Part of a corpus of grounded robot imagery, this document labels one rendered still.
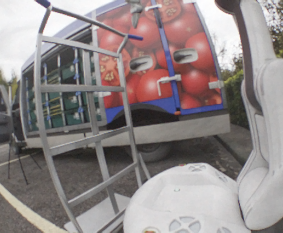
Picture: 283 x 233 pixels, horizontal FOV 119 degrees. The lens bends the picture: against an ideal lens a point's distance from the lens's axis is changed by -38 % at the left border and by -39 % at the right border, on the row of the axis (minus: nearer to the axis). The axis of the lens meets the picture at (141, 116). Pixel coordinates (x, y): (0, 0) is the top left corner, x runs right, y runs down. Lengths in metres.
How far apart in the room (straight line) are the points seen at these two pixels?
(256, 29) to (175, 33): 1.34
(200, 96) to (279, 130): 1.22
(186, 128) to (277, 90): 1.27
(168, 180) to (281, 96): 0.60
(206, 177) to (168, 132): 0.98
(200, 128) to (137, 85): 0.87
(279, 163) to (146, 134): 1.41
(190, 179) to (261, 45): 0.62
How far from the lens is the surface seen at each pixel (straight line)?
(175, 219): 0.46
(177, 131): 1.56
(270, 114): 0.41
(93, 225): 1.04
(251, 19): 0.52
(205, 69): 1.60
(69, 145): 0.61
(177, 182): 0.72
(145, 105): 1.56
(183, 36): 1.72
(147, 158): 1.81
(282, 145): 0.45
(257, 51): 0.47
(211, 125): 1.59
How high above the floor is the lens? 0.70
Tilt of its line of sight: 3 degrees down
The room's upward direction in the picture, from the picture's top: 9 degrees counter-clockwise
